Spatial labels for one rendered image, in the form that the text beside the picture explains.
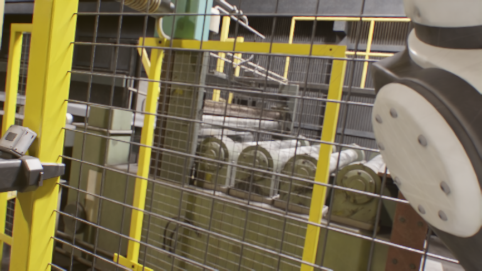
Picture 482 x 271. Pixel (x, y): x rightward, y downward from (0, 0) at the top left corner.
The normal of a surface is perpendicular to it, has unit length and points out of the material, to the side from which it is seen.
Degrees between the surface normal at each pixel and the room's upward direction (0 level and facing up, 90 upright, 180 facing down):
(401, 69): 41
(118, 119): 90
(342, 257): 90
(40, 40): 90
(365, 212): 90
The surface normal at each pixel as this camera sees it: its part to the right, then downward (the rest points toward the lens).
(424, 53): -0.36, -0.78
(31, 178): 0.89, 0.15
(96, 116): -0.44, 0.00
